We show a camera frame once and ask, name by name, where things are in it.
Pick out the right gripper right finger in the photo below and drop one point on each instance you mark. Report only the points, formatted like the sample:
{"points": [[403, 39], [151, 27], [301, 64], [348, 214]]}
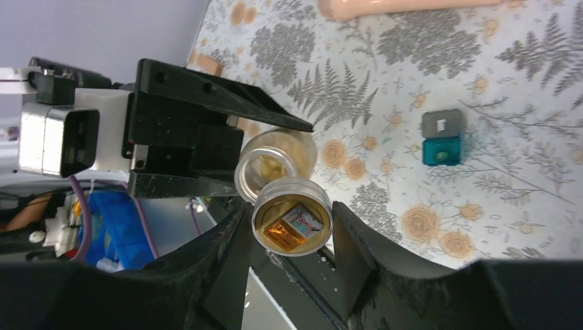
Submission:
{"points": [[385, 286]]}

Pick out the gold bottle cap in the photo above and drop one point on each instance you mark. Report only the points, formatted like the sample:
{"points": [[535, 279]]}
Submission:
{"points": [[292, 217]]}

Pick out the pink tube container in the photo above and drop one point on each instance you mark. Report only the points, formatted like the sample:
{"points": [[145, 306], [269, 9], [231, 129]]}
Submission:
{"points": [[343, 10]]}

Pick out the teal pill box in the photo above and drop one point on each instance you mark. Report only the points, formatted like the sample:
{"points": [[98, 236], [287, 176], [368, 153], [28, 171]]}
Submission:
{"points": [[442, 133]]}

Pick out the floral table mat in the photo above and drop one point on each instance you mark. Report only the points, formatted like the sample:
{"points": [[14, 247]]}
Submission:
{"points": [[513, 69]]}

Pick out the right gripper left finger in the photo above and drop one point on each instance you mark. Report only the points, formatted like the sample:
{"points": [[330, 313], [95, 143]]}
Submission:
{"points": [[200, 285]]}

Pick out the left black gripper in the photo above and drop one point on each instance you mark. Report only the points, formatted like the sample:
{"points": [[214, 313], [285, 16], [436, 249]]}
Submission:
{"points": [[178, 125]]}

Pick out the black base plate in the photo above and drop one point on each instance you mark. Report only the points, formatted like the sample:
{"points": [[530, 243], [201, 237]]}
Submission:
{"points": [[306, 288]]}

